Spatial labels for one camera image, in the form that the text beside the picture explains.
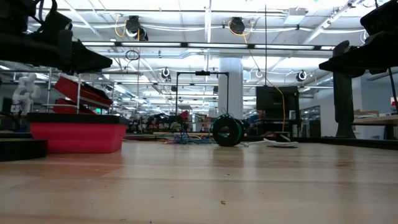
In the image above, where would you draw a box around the black vertical pole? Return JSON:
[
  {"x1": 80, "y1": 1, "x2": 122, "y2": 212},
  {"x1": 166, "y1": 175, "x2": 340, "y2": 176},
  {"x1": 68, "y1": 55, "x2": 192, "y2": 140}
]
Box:
[{"x1": 264, "y1": 3, "x2": 268, "y2": 87}]

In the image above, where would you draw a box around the white ceiling box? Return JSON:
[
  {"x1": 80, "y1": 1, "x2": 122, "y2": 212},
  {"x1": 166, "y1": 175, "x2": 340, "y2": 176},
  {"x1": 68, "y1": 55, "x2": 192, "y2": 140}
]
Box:
[{"x1": 283, "y1": 7, "x2": 308, "y2": 25}]

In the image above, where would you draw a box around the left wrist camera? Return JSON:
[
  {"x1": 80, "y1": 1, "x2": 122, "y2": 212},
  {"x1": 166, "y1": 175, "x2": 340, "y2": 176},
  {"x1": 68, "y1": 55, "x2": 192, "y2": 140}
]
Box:
[{"x1": 39, "y1": 0, "x2": 74, "y2": 40}]

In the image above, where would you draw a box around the wooden workbench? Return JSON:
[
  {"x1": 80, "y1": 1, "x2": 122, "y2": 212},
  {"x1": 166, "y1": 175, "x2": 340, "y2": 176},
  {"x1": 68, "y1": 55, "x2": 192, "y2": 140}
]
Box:
[{"x1": 353, "y1": 114, "x2": 398, "y2": 141}]

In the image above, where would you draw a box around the ceiling light strip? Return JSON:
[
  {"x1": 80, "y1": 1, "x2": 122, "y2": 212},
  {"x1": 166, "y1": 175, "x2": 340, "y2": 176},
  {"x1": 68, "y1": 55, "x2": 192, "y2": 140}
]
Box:
[{"x1": 80, "y1": 40, "x2": 336, "y2": 51}]

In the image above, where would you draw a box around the multicoloured wire bundle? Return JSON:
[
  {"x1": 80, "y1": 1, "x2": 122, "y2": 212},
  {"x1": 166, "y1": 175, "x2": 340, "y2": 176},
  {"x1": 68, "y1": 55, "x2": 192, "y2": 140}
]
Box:
[{"x1": 155, "y1": 133, "x2": 218, "y2": 146}]

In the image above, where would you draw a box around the white building column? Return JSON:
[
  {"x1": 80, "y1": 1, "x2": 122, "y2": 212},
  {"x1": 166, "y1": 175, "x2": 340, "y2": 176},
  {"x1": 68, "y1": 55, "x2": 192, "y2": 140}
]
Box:
[{"x1": 218, "y1": 57, "x2": 244, "y2": 121}]

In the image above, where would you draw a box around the white cord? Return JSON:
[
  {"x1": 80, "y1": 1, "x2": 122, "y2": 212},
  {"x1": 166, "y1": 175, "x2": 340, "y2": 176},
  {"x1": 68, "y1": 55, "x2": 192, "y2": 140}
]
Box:
[{"x1": 241, "y1": 138, "x2": 299, "y2": 149}]

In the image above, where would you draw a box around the black gantry frame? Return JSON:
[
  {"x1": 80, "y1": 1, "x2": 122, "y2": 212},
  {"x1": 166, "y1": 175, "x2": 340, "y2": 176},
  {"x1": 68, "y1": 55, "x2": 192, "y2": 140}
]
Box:
[{"x1": 175, "y1": 70, "x2": 230, "y2": 125}]

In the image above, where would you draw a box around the black cord spool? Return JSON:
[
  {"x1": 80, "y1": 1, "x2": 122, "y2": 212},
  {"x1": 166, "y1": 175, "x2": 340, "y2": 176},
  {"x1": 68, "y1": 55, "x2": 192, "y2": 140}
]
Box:
[{"x1": 211, "y1": 114, "x2": 246, "y2": 147}]

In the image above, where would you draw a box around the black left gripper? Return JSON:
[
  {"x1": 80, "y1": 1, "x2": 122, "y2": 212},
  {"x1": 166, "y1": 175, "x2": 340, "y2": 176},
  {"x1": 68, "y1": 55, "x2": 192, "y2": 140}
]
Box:
[{"x1": 0, "y1": 29, "x2": 113, "y2": 75}]

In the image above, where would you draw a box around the red storage bin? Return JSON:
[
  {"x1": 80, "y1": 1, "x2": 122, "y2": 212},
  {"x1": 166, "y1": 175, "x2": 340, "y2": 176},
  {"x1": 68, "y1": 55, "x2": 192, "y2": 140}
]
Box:
[
  {"x1": 52, "y1": 98, "x2": 96, "y2": 114},
  {"x1": 54, "y1": 76, "x2": 114, "y2": 110}
]

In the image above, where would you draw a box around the black thin pole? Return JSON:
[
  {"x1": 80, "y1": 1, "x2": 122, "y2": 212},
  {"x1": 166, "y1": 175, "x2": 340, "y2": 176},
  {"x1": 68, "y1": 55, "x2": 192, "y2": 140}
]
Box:
[{"x1": 387, "y1": 67, "x2": 398, "y2": 114}]

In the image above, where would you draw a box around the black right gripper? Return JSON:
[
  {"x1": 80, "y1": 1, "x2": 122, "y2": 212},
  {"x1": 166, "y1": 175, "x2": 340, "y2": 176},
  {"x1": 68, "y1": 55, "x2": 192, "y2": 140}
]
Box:
[{"x1": 318, "y1": 30, "x2": 398, "y2": 78}]

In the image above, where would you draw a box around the black hanging cable loop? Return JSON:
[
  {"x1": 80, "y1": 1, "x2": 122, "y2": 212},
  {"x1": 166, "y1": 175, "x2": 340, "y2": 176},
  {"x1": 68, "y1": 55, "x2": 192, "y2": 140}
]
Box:
[{"x1": 125, "y1": 49, "x2": 141, "y2": 62}]

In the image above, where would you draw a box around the black monitor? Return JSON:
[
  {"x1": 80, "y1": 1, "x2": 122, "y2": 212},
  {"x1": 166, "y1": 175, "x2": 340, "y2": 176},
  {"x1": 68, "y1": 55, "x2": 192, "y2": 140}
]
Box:
[{"x1": 255, "y1": 85, "x2": 300, "y2": 121}]

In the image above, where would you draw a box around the red and black box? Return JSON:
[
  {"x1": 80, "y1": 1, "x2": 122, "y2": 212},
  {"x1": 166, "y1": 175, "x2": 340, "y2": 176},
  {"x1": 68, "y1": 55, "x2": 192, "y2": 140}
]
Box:
[{"x1": 26, "y1": 111, "x2": 130, "y2": 154}]

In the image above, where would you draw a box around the yellow hanging cable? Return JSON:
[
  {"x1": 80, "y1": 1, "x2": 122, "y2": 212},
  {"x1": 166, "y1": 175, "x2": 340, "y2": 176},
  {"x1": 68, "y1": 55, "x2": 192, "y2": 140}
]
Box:
[{"x1": 228, "y1": 20, "x2": 286, "y2": 133}]

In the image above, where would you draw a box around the metal shelf rack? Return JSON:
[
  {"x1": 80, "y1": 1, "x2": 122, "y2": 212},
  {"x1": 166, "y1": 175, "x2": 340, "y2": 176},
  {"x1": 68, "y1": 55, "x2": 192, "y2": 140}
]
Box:
[{"x1": 42, "y1": 67, "x2": 116, "y2": 114}]

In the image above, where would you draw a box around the black tall stand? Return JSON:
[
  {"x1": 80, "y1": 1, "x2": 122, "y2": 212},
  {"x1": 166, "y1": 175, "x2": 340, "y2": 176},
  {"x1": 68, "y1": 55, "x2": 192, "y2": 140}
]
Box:
[{"x1": 331, "y1": 39, "x2": 357, "y2": 139}]

